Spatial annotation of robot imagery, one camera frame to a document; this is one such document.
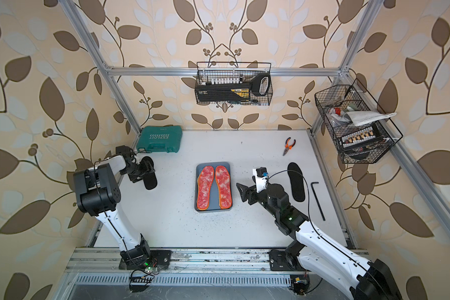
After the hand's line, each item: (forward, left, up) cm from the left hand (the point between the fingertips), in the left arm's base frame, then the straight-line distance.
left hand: (150, 170), depth 99 cm
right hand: (-15, -50, +16) cm, 54 cm away
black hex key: (-16, -86, -2) cm, 88 cm away
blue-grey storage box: (-17, -35, -3) cm, 39 cm away
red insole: (-5, -30, 0) cm, 31 cm away
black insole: (-5, -1, 0) cm, 5 cm away
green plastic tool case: (+21, 0, +1) cm, 21 cm away
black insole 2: (-6, -79, -1) cm, 79 cm away
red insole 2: (-9, -40, 0) cm, 41 cm away
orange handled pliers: (+19, -78, 0) cm, 80 cm away
